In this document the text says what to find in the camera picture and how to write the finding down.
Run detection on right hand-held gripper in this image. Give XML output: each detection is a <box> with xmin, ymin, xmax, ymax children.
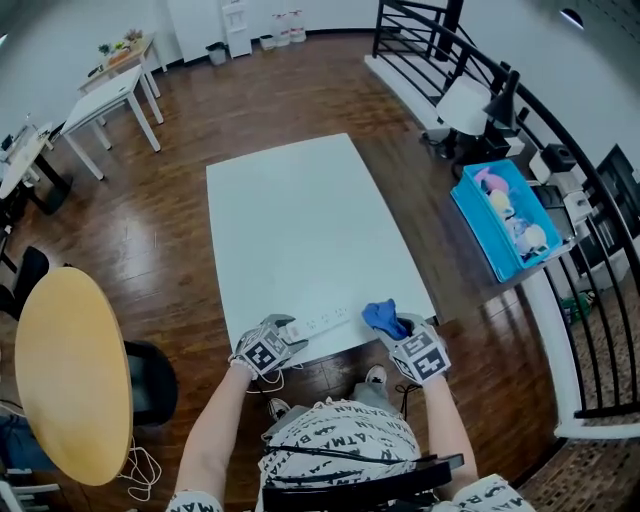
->
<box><xmin>372</xmin><ymin>313</ymin><xmax>451</xmax><ymax>385</ymax></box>

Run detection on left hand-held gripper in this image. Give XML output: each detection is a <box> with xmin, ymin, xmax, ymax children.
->
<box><xmin>233</xmin><ymin>313</ymin><xmax>309</xmax><ymax>376</ymax></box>

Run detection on blue cloth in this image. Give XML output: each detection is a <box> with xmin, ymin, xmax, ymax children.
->
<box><xmin>360</xmin><ymin>298</ymin><xmax>409</xmax><ymax>342</ymax></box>

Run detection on white power strip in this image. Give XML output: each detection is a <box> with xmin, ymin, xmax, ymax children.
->
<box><xmin>285</xmin><ymin>308</ymin><xmax>350</xmax><ymax>341</ymax></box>

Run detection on person's left forearm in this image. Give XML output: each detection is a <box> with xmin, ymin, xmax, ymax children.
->
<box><xmin>177</xmin><ymin>367</ymin><xmax>254</xmax><ymax>496</ymax></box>

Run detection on person's right forearm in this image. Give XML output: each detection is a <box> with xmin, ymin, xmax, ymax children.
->
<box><xmin>422</xmin><ymin>374</ymin><xmax>479</xmax><ymax>481</ymax></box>

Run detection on person's grey trousers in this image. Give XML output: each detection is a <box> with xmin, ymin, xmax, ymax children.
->
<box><xmin>264</xmin><ymin>382</ymin><xmax>391</xmax><ymax>436</ymax></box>

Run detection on person's printed white shirt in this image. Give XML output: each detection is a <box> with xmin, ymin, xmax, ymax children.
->
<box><xmin>167</xmin><ymin>397</ymin><xmax>536</xmax><ymax>512</ymax></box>

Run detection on dark wooden side table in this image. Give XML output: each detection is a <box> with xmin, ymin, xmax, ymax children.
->
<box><xmin>359</xmin><ymin>134</ymin><xmax>581</xmax><ymax>326</ymax></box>

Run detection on blue plastic bin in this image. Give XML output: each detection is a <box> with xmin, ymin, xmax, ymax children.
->
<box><xmin>449</xmin><ymin>159</ymin><xmax>564</xmax><ymax>284</ymax></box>

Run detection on white curved ledge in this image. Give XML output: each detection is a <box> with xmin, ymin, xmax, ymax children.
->
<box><xmin>519</xmin><ymin>272</ymin><xmax>640</xmax><ymax>441</ymax></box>

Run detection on cream plush toy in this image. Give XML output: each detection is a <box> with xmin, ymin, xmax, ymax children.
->
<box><xmin>517</xmin><ymin>223</ymin><xmax>549</xmax><ymax>254</ymax></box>

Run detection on pink plush toy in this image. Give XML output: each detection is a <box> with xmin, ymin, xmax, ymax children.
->
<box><xmin>472</xmin><ymin>167</ymin><xmax>506</xmax><ymax>192</ymax></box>

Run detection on green crate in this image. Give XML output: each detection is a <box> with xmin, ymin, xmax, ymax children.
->
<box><xmin>558</xmin><ymin>292</ymin><xmax>599</xmax><ymax>321</ymax></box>

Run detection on black flat device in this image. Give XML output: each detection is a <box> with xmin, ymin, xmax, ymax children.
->
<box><xmin>532</xmin><ymin>185</ymin><xmax>576</xmax><ymax>241</ymax></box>

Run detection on round yellow wooden table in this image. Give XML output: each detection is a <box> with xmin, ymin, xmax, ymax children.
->
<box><xmin>13</xmin><ymin>266</ymin><xmax>135</xmax><ymax>487</ymax></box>

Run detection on small white box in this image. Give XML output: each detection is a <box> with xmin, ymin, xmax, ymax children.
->
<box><xmin>528</xmin><ymin>149</ymin><xmax>551</xmax><ymax>184</ymax></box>

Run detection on white drawer box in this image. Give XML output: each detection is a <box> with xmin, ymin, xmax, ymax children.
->
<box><xmin>562</xmin><ymin>192</ymin><xmax>594</xmax><ymax>221</ymax></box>

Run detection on black metal railing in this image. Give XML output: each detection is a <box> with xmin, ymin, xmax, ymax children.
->
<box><xmin>372</xmin><ymin>0</ymin><xmax>640</xmax><ymax>421</ymax></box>

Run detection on white shade table lamp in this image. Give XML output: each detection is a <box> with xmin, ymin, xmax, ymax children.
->
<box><xmin>419</xmin><ymin>75</ymin><xmax>494</xmax><ymax>160</ymax></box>

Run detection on black cube speaker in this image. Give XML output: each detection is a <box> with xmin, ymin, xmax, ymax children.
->
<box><xmin>542</xmin><ymin>143</ymin><xmax>576</xmax><ymax>174</ymax></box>

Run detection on black desk lamp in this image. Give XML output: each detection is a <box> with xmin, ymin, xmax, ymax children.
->
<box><xmin>482</xmin><ymin>69</ymin><xmax>521</xmax><ymax>134</ymax></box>

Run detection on black chair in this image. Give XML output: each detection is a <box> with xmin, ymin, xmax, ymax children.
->
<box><xmin>0</xmin><ymin>245</ymin><xmax>50</xmax><ymax>321</ymax></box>

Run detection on black shelf unit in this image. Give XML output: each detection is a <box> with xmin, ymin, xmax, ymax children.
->
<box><xmin>564</xmin><ymin>144</ymin><xmax>640</xmax><ymax>291</ymax></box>

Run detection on blue denim fabric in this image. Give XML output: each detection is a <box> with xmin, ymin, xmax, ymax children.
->
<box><xmin>0</xmin><ymin>412</ymin><xmax>56</xmax><ymax>471</ymax></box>

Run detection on white square table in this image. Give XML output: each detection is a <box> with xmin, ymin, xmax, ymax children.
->
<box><xmin>59</xmin><ymin>63</ymin><xmax>165</xmax><ymax>181</ymax></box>

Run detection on white chair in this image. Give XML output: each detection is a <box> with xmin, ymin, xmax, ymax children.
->
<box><xmin>0</xmin><ymin>467</ymin><xmax>61</xmax><ymax>512</ymax></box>

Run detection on clear water jug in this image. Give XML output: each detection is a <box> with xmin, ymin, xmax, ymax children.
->
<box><xmin>272</xmin><ymin>12</ymin><xmax>291</xmax><ymax>47</ymax></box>
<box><xmin>288</xmin><ymin>9</ymin><xmax>307</xmax><ymax>44</ymax></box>

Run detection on white water dispenser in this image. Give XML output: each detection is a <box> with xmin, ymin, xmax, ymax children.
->
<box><xmin>222</xmin><ymin>0</ymin><xmax>253</xmax><ymax>60</ymax></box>

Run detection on wooden top table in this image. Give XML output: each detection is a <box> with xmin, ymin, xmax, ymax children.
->
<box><xmin>77</xmin><ymin>33</ymin><xmax>169</xmax><ymax>99</ymax></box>

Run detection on round white table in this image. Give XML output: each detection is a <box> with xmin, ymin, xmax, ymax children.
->
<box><xmin>0</xmin><ymin>122</ymin><xmax>74</xmax><ymax>216</ymax></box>

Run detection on white cable loop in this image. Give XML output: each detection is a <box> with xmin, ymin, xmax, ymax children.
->
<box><xmin>249</xmin><ymin>362</ymin><xmax>306</xmax><ymax>396</ymax></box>

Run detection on white bead bracelet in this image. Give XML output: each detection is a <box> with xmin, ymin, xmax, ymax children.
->
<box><xmin>227</xmin><ymin>353</ymin><xmax>261</xmax><ymax>376</ymax></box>

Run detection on black cable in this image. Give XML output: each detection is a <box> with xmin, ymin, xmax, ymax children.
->
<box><xmin>396</xmin><ymin>383</ymin><xmax>422</xmax><ymax>417</ymax></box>

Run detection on black chest mount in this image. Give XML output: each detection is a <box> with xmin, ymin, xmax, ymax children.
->
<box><xmin>262</xmin><ymin>452</ymin><xmax>466</xmax><ymax>512</ymax></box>

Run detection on white floor cable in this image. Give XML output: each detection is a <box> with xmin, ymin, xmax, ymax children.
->
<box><xmin>117</xmin><ymin>434</ymin><xmax>164</xmax><ymax>501</ymax></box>

